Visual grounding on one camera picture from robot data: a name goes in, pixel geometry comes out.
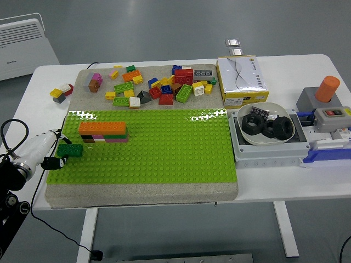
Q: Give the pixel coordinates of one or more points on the grey push-button switch box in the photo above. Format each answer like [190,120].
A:
[329,123]

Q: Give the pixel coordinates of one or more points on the orange toy brick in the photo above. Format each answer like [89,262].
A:
[131,75]
[113,128]
[90,128]

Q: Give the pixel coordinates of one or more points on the white floor heater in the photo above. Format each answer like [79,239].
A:
[22,54]

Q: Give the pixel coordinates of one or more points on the orange cylinder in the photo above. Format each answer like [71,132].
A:
[327,89]

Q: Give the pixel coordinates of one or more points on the grey block holder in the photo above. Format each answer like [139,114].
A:
[307,101]

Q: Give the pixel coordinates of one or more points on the blue toy brick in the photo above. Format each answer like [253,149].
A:
[166,89]
[176,68]
[152,81]

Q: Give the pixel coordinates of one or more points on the small pink toy brick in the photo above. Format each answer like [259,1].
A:
[112,72]

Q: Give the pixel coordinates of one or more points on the metal floor socket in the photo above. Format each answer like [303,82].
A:
[232,42]
[235,51]

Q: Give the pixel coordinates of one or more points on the purple circuit board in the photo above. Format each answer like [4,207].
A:
[259,111]

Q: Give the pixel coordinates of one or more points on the white table leg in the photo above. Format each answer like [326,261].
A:
[286,233]
[87,235]

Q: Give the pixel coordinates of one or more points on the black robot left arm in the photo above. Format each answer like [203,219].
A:
[9,175]

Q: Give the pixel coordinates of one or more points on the magenta toy brick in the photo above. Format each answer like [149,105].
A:
[97,76]
[98,136]

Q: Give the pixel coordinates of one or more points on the large black hex nut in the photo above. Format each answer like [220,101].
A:
[267,133]
[246,130]
[278,134]

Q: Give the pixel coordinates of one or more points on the red sloped toy brick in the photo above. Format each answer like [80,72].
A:
[166,100]

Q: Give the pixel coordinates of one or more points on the white and yellow cardboard box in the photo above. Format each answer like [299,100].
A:
[241,79]

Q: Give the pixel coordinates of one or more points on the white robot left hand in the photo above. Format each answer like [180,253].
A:
[35,145]

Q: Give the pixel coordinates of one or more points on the blue and white fixture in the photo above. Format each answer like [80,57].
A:
[323,156]

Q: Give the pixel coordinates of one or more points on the white toy brick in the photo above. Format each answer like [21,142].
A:
[65,87]
[186,67]
[134,102]
[99,141]
[198,89]

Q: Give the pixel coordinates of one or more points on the white bowl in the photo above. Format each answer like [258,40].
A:
[256,140]

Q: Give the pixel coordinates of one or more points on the grey sloped toy brick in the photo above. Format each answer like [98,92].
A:
[144,97]

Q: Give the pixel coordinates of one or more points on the light pink toy brick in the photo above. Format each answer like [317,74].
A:
[116,140]

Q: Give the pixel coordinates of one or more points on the dark green toy brick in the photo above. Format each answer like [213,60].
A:
[70,150]

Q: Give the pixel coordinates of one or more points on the green studded baseplate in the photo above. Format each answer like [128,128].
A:
[164,153]

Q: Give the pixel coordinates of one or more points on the large red toy brick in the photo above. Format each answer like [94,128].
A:
[183,77]

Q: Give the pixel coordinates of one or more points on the lime green toy brick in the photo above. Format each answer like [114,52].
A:
[120,101]
[124,87]
[184,93]

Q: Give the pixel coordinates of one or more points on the black toy brick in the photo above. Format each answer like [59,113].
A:
[86,137]

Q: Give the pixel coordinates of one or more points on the small green toy brick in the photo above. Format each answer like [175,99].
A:
[213,81]
[130,69]

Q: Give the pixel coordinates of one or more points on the grey-brown mat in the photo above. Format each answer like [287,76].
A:
[137,195]

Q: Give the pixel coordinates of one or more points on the grey junction box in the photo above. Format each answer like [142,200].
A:
[263,153]

